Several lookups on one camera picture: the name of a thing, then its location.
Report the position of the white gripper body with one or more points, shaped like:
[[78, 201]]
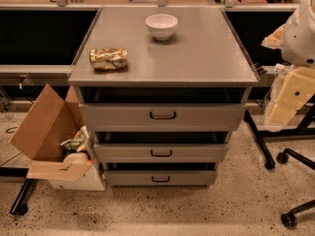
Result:
[[300, 39]]

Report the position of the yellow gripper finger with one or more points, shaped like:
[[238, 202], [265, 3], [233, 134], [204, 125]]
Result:
[[280, 114]]

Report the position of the grey bottom drawer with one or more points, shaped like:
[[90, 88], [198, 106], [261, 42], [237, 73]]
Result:
[[161, 178]]

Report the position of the grey drawer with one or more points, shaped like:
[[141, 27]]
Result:
[[142, 153], [149, 117], [161, 178]]

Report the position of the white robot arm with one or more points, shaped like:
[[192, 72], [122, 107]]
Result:
[[296, 40]]

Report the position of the grey drawer cabinet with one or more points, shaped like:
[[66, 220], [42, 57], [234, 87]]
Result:
[[202, 63]]

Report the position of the grey top drawer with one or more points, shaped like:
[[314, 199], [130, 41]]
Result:
[[149, 117]]

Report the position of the grey middle drawer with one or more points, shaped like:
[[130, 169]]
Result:
[[142, 153]]

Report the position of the white ceramic bowl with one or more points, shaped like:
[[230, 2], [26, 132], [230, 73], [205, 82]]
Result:
[[161, 26]]

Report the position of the gold crumpled snack bag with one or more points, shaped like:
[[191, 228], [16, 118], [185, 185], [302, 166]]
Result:
[[108, 58]]

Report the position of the green snack packet in box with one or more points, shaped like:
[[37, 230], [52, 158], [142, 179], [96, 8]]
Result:
[[79, 142]]

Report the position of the white round object in box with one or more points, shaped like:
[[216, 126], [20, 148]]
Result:
[[76, 158]]

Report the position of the brown cardboard box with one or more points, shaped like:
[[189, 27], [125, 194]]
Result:
[[51, 120]]

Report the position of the black left stand foot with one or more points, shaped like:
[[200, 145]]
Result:
[[20, 205]]

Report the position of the black table leg frame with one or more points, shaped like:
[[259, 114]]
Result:
[[302, 130]]

